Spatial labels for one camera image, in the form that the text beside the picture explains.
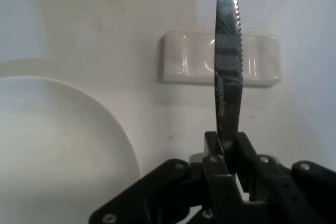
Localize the serrated steel table knife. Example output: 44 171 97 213
213 0 246 175

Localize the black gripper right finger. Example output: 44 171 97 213
236 132 336 224

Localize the white ceramic cutlery rest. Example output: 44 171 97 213
157 30 282 88

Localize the white round ceramic dish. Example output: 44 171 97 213
0 75 141 224

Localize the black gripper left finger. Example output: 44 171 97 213
88 131 245 224

